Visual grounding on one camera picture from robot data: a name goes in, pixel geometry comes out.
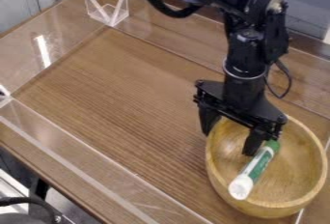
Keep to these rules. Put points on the green white marker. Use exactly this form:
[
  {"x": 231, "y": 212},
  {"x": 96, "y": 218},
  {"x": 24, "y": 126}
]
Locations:
[{"x": 243, "y": 182}]

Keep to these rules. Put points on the clear acrylic corner bracket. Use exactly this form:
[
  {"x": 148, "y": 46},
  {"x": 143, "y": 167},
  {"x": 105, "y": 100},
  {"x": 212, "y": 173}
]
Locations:
[{"x": 108, "y": 14}]

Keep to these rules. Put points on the brown wooden bowl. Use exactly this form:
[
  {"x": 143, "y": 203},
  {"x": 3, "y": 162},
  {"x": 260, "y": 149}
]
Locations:
[{"x": 293, "y": 178}]

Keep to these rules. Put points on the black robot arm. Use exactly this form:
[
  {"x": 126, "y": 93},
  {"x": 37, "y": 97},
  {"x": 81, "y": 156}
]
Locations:
[{"x": 258, "y": 41}]

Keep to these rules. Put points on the clear acrylic tray wall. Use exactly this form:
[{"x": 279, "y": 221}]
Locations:
[{"x": 91, "y": 178}]

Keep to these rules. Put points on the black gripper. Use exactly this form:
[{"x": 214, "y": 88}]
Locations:
[{"x": 262, "y": 118}]

